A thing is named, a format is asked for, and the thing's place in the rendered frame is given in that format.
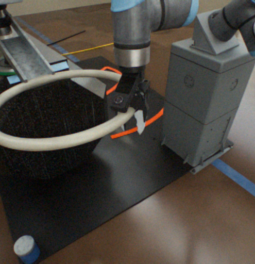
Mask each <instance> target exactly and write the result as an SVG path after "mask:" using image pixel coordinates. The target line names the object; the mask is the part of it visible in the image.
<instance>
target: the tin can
mask: <svg viewBox="0 0 255 264"><path fill-rule="evenodd" d="M14 252H15V253H16V254H17V255H18V256H19V257H20V259H21V260H22V261H23V262H24V263H26V264H29V263H32V262H34V261H35V260H36V259H37V258H38V257H39V254H40V250H39V248H38V247H37V245H36V243H35V241H34V239H33V237H31V236H28V235H27V236H22V237H20V238H19V239H18V240H17V241H16V243H15V244H14Z"/></svg>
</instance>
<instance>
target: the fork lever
mask: <svg viewBox="0 0 255 264"><path fill-rule="evenodd" d="M4 13H5V14H6V15H8V16H9V17H10V21H11V27H12V28H13V29H14V30H15V32H16V33H17V34H18V36H19V37H14V38H9V39H2V40H0V50H1V52H2V53H3V55H4V56H5V58H6V59H7V61H8V63H9V64H10V66H11V67H12V69H13V70H14V72H15V73H16V74H17V76H18V77H19V79H20V80H21V82H22V83H25V84H26V83H28V80H30V79H33V78H36V77H40V76H44V75H48V74H52V75H55V71H54V69H53V68H52V67H51V66H50V64H49V63H48V62H47V61H46V59H45V58H44V57H43V56H42V54H41V53H40V52H39V50H38V49H37V48H36V46H35V45H34V44H33V43H32V41H31V40H30V39H29V38H28V37H27V36H26V35H25V33H24V32H23V31H22V30H21V28H20V27H19V25H18V24H17V22H16V21H15V20H14V19H13V17H12V15H11V14H9V12H8V11H7V10H6V9H4ZM51 82H54V81H51ZM51 82H47V83H51ZM47 83H44V84H47ZM44 84H41V85H39V86H42V85H44ZM39 86H36V87H39ZM33 88H35V87H33ZM31 89H32V88H31ZM28 90H29V89H28Z"/></svg>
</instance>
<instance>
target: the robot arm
mask: <svg viewBox="0 0 255 264"><path fill-rule="evenodd" d="M110 10H111V14H112V29H113V44H114V48H113V51H114V61H115V64H117V65H119V70H120V71H122V72H123V73H122V75H121V78H120V80H119V82H118V84H117V85H116V87H115V90H114V92H113V94H112V97H111V99H110V101H109V106H110V108H111V110H113V111H114V112H115V115H117V114H119V113H121V112H122V113H126V112H127V110H128V107H132V108H134V109H135V110H136V109H137V108H138V110H136V112H135V113H134V116H135V118H136V120H137V127H138V130H137V132H138V134H139V135H140V134H141V133H142V132H143V130H144V128H145V124H146V119H147V115H148V104H147V102H146V99H145V95H146V90H147V99H148V98H149V97H150V80H146V79H145V69H146V65H147V64H148V63H149V62H150V33H151V32H157V31H163V30H169V29H180V28H181V27H183V26H187V25H189V24H190V23H191V22H192V21H193V20H194V19H195V17H196V14H197V11H198V0H111V7H110ZM208 23H209V28H210V30H211V32H212V34H213V35H214V36H215V37H216V38H218V39H219V40H220V41H222V42H227V41H229V40H230V39H231V38H232V37H233V35H234V34H235V33H236V32H237V31H238V30H239V31H240V33H241V35H242V38H243V41H244V43H245V45H246V48H247V51H248V53H249V54H250V55H251V57H255V0H232V1H231V2H230V3H229V4H228V5H226V6H225V7H224V8H222V9H219V10H216V11H214V12H212V13H211V14H210V15H209V18H208ZM146 81H147V82H146ZM148 87H149V93H148Z"/></svg>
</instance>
